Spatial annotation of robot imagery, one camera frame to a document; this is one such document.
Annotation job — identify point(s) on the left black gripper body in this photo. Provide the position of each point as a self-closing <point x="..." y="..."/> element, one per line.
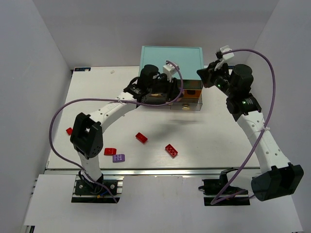
<point x="173" y="90"/>

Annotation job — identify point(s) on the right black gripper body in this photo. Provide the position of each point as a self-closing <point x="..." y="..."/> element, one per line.
<point x="210" y="76"/>

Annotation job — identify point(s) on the red sloped lego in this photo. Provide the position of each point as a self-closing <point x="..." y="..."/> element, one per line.
<point x="110" y="151"/>

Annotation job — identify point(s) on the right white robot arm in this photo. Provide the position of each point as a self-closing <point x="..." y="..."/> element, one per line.
<point x="279" y="177"/>

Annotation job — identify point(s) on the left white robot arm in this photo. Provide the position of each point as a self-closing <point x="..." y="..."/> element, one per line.
<point x="88" y="129"/>

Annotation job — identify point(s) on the teal drawer cabinet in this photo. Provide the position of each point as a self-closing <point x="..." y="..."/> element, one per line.
<point x="189" y="60"/>

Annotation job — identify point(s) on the left blue label sticker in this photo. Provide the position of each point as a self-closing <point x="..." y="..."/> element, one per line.
<point x="82" y="69"/>

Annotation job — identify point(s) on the purple sloped lego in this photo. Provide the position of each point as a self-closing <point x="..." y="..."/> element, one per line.
<point x="118" y="158"/>

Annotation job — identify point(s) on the small red lego left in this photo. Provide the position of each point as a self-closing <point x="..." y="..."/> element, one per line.
<point x="69" y="131"/>

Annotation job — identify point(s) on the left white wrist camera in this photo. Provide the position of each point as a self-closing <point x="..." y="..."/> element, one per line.
<point x="170" y="69"/>

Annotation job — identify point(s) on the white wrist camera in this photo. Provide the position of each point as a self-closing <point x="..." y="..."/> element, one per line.
<point x="224" y="54"/>
<point x="170" y="69"/>

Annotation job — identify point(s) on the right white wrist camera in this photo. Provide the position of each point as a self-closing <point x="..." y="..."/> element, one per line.
<point x="224" y="54"/>

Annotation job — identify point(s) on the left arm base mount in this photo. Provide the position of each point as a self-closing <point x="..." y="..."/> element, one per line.
<point x="85" y="191"/>

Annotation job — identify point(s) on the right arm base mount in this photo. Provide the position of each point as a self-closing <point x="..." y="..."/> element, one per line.
<point x="211" y="187"/>

